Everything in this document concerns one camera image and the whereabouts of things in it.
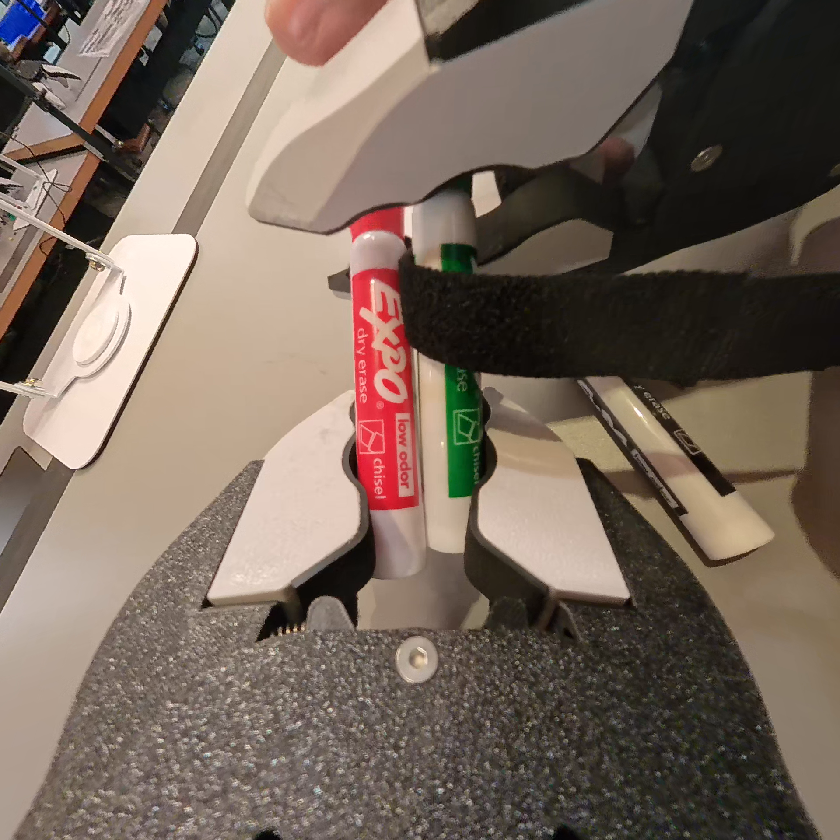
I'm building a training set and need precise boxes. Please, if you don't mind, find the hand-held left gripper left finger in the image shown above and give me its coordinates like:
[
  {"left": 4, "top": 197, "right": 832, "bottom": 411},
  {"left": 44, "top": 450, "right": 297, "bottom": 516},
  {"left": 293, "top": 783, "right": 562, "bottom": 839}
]
[{"left": 205, "top": 388, "right": 370, "bottom": 610}]

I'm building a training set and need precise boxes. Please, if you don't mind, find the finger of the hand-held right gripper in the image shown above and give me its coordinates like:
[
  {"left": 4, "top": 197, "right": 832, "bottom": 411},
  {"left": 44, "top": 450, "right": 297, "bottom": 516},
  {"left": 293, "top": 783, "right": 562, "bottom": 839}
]
[
  {"left": 245, "top": 0, "right": 697, "bottom": 236},
  {"left": 472, "top": 167, "right": 621, "bottom": 270}
]

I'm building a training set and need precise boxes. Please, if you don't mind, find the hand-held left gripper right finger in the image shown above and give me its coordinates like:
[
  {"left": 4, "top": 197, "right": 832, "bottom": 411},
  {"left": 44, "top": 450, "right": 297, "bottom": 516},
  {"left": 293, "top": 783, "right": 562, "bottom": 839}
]
[{"left": 465, "top": 387, "right": 634, "bottom": 608}]

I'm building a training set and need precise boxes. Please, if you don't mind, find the black hook-and-loop strap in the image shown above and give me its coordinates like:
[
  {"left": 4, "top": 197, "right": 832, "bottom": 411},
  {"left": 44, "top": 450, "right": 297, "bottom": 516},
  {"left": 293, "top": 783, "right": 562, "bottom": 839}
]
[{"left": 397, "top": 252, "right": 840, "bottom": 383}]

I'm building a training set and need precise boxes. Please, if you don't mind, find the green dry erase marker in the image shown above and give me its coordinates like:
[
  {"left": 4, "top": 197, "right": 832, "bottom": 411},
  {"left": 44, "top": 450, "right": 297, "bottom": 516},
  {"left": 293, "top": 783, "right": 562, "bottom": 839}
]
[{"left": 412, "top": 177, "right": 484, "bottom": 555}]

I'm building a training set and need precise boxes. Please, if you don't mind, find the black dry erase marker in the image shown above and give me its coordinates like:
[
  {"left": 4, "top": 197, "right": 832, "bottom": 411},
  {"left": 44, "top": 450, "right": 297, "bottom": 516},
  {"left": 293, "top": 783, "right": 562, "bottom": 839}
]
[{"left": 577, "top": 375, "right": 777, "bottom": 565}]

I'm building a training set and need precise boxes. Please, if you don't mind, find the red dry erase marker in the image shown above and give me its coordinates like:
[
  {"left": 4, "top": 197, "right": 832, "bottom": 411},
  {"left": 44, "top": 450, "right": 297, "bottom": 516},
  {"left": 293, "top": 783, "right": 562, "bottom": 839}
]
[{"left": 348, "top": 210, "right": 427, "bottom": 580}]

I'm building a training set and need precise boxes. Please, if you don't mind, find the person's right hand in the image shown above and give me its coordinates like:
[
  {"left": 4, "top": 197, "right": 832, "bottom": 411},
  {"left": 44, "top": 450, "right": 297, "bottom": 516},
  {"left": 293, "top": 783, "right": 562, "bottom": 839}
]
[{"left": 266, "top": 0, "right": 353, "bottom": 68}]

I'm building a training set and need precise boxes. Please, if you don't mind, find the printed paper sheet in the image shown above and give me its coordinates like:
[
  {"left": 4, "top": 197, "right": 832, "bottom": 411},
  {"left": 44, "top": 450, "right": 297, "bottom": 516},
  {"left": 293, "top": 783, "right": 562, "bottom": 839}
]
[{"left": 77, "top": 0, "right": 144, "bottom": 59}]

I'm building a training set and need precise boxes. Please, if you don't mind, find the wooden-edged desk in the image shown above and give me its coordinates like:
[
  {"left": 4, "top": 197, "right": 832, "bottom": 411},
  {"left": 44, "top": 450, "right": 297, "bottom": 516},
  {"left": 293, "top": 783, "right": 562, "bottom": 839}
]
[{"left": 0, "top": 0, "right": 173, "bottom": 337}]

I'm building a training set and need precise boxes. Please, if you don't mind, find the clear acrylic stand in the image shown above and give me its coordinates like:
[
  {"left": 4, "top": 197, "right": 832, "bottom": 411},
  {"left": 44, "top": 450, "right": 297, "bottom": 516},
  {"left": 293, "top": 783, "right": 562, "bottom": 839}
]
[{"left": 0, "top": 151, "right": 127, "bottom": 398}]

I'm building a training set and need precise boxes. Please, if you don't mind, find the blue storage bin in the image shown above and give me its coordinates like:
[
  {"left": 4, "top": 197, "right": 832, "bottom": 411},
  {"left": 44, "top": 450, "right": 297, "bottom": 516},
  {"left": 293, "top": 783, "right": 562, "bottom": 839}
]
[{"left": 0, "top": 0, "right": 48, "bottom": 47}]

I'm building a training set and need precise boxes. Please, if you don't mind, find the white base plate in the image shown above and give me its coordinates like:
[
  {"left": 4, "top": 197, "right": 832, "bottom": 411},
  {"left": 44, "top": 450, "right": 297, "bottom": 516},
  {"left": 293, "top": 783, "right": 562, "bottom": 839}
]
[{"left": 23, "top": 233, "right": 199, "bottom": 471}]

